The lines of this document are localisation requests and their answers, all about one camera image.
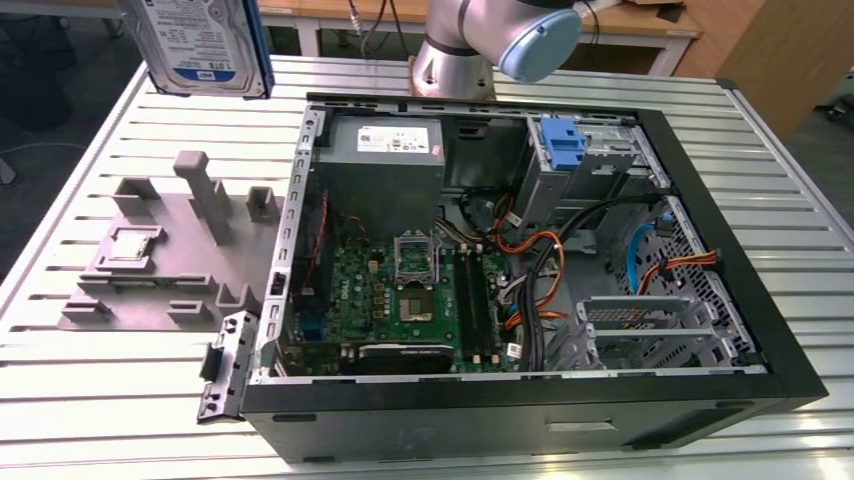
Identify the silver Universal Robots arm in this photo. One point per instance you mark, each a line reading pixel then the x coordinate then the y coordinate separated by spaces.
pixel 447 65

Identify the hard disk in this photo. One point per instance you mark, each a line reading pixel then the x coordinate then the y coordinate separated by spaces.
pixel 200 40

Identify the green RAM stick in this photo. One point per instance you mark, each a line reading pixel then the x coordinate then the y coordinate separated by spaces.
pixel 136 284

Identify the blue plastic drive latch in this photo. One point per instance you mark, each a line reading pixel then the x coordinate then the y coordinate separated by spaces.
pixel 562 145

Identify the black PC case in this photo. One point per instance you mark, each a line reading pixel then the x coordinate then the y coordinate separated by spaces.
pixel 467 425

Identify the black office chair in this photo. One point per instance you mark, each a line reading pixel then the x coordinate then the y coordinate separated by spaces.
pixel 34 75

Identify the silver CPU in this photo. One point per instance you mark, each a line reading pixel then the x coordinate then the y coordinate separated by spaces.
pixel 130 248

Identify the black RAM slot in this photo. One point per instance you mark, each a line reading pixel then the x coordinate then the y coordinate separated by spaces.
pixel 486 300
pixel 467 300

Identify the wooden desk with white frame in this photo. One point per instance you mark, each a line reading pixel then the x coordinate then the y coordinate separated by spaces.
pixel 641 22

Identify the green motherboard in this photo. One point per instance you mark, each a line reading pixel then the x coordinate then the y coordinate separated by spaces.
pixel 361 280

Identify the metal locking lever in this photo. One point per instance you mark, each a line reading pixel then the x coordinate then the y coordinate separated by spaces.
pixel 437 262

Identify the grey power supply unit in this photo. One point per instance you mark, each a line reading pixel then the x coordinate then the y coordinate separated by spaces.
pixel 381 190

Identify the grey hinged slot bracket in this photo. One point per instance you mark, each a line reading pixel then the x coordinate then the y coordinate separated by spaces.
pixel 230 370

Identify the grey metal drive cage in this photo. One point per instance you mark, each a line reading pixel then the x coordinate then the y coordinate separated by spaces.
pixel 567 195

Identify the grey parts rack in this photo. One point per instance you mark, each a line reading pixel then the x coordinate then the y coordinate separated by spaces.
pixel 187 245

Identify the CPU socket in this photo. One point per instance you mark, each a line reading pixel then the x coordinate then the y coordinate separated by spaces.
pixel 417 306

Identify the grey metal disk bay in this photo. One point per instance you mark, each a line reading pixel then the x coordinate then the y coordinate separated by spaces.
pixel 641 301

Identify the black graphics card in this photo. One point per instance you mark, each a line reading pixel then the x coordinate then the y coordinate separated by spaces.
pixel 401 357

